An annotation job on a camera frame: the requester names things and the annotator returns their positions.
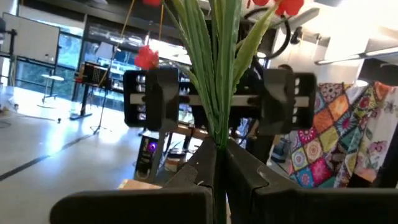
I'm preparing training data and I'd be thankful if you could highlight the red blossom flower bunch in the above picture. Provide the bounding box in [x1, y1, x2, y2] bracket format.
[134, 0, 305, 224]

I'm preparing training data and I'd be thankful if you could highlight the ceiling light bar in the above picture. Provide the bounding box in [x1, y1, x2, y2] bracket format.
[313, 45, 398, 66]

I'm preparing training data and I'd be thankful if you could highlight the yellow hanging cable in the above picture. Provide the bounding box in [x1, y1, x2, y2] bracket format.
[98, 0, 136, 88]

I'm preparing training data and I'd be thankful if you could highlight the black board on stand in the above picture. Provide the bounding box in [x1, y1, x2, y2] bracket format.
[70, 60, 111, 121]

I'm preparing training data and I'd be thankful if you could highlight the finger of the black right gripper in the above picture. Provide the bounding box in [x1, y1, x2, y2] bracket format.
[257, 68, 297, 136]
[145, 67, 180, 131]

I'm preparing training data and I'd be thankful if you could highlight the black tripod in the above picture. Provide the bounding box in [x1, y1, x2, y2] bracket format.
[90, 90, 110, 135]

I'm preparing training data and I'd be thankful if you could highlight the white board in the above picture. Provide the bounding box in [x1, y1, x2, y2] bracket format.
[1, 12, 60, 65]

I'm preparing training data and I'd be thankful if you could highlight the white floral fabric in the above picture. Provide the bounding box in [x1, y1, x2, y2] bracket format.
[338, 82, 398, 184]

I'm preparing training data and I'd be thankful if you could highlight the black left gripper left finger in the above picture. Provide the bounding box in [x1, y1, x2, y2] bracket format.
[49, 136, 218, 224]

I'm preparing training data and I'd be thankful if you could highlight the colourful patchwork quilt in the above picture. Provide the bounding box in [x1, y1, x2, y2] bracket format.
[287, 81, 389, 189]

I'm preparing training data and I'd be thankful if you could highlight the computer tower purple light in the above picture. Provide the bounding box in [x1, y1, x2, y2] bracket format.
[134, 135, 160, 181]

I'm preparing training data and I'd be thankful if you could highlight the round white table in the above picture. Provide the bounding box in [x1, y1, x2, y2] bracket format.
[40, 73, 65, 108]

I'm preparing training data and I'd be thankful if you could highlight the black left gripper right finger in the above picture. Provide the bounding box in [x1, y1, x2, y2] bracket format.
[225, 138, 398, 224]

